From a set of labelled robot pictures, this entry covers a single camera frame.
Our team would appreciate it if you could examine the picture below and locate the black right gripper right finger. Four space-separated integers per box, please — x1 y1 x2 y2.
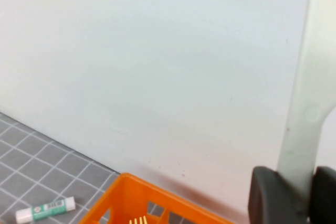
311 165 336 224

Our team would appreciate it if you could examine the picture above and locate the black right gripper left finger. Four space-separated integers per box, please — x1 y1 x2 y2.
248 165 312 224

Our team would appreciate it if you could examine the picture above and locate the white plastic knife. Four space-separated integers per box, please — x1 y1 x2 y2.
277 0 336 196

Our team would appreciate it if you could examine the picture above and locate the orange plastic cutlery crate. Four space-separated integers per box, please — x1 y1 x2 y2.
78 172 235 224

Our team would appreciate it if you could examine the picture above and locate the green white glue stick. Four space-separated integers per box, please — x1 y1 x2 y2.
15 197 77 223

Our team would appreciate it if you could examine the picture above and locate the grey white-grid tablecloth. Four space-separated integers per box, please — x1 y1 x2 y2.
0 112 123 224

